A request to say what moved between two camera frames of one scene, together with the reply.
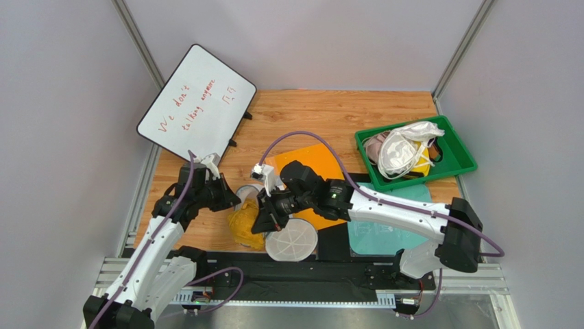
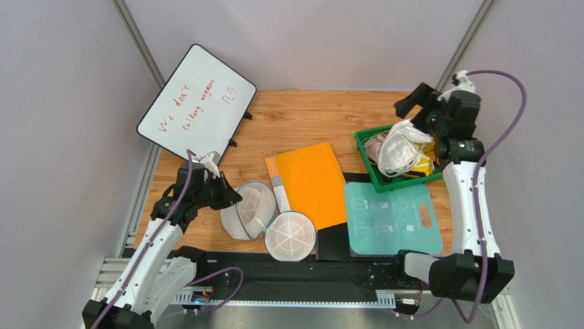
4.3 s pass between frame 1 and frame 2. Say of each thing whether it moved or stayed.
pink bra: stayed
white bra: stayed
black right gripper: moved
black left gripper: stayed
